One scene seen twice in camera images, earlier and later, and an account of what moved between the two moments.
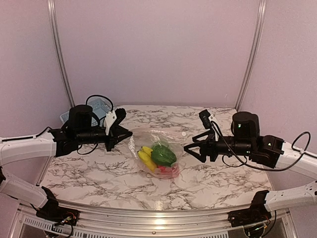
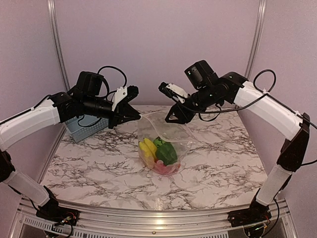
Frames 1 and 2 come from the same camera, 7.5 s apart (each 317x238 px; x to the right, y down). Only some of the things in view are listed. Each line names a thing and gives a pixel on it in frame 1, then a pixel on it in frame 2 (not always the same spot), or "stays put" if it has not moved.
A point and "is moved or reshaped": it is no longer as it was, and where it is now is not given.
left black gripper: x=116 y=133 → x=123 y=109
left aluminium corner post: x=52 y=9 stays put
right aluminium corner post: x=254 y=52 stays put
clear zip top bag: x=158 y=152 is moved or reshaped
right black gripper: x=210 y=143 → x=184 y=115
